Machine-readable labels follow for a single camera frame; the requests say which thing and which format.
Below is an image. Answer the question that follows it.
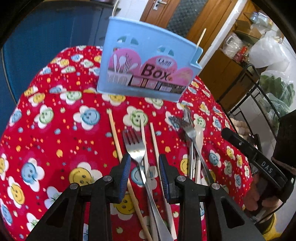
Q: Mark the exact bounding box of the dark slotted spoon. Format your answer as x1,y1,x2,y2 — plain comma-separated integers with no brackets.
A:
168,116,184,128

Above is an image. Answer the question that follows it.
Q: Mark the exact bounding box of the blue base cabinet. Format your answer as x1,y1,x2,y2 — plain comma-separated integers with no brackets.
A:
0,0,148,102

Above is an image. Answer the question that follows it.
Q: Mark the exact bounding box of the person's right hand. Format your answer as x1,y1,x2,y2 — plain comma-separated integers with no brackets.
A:
245,180,283,215

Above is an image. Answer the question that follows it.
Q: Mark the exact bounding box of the red flower print tablecloth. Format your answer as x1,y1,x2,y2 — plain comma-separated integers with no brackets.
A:
0,45,253,241

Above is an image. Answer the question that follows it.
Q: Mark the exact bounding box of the beige spoon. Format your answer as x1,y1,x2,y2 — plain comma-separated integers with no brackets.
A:
194,128,205,183

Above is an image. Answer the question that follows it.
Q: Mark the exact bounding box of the wooden door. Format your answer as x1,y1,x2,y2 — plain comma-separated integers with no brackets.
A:
140,0,250,77

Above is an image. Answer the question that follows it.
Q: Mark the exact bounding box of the white plastic bag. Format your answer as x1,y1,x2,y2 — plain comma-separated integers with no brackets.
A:
248,30,296,75

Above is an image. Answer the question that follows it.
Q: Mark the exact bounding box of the brown wooden side cabinet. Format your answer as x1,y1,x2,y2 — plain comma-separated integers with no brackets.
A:
196,50,257,112

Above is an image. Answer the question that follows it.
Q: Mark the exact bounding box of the small steel fork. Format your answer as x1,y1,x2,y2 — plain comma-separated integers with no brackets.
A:
179,120,198,181

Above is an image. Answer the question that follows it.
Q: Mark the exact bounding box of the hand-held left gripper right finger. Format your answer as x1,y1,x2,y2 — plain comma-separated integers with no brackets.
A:
158,154,265,241

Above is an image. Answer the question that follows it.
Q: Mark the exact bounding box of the clear plastic bag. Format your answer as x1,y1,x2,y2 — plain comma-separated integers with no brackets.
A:
223,32,244,58

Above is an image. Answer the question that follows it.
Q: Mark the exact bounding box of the wooden chopstick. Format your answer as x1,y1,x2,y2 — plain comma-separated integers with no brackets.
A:
107,109,153,241
139,119,160,241
196,28,207,48
149,122,177,241

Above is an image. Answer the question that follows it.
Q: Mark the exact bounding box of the bag of green vegetables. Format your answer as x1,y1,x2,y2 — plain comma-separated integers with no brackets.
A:
259,74,296,121

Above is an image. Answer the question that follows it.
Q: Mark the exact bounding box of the pile of beige round bulbs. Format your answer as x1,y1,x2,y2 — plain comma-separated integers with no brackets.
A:
230,117,253,141

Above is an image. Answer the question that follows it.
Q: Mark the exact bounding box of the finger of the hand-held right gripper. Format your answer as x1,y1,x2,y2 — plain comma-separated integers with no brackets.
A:
221,128,262,163

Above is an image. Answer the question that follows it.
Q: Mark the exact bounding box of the black metal rack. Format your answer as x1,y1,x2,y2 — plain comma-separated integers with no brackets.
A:
228,64,289,151

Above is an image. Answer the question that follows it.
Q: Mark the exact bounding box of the long steel utensil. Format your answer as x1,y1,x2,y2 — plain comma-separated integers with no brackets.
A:
184,107,215,186

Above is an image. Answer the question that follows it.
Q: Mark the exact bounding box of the blue plastic utensil holder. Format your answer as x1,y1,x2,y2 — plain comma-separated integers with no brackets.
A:
96,17,203,103

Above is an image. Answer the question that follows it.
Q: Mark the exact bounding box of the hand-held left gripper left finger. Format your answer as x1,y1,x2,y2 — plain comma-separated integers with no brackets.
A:
25,153,132,241

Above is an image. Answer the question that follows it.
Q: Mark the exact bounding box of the large steel fork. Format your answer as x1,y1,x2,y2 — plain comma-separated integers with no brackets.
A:
122,130,174,241

